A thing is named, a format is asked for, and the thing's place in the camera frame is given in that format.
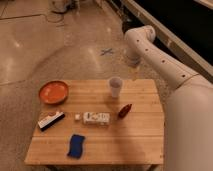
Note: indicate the long metal rail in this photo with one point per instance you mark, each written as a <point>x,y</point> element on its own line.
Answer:
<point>184,28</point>

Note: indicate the blue sponge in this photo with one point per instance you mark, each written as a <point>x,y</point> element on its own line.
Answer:
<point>76,146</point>

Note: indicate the red bottle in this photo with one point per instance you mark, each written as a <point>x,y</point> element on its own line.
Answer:
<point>124,111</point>

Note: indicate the wooden table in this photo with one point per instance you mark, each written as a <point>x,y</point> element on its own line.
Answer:
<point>138,138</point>

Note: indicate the white ceramic cup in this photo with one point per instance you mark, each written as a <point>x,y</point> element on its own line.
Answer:
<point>115,85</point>

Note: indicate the white printed box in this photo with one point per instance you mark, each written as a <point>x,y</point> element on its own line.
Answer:
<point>96,118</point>

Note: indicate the black and white brush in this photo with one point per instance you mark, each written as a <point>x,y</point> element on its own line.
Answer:
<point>50,120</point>

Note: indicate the small white cube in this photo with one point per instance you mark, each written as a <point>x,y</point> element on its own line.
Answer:
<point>77,117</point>

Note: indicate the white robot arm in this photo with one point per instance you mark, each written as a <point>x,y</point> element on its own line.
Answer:
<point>189,108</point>

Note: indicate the white base with cables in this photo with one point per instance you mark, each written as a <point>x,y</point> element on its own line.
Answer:
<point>62,6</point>

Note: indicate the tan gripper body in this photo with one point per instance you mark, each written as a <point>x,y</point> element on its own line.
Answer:
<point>134,72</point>

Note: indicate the orange ceramic bowl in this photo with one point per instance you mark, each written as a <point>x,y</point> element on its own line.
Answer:
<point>53,92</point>

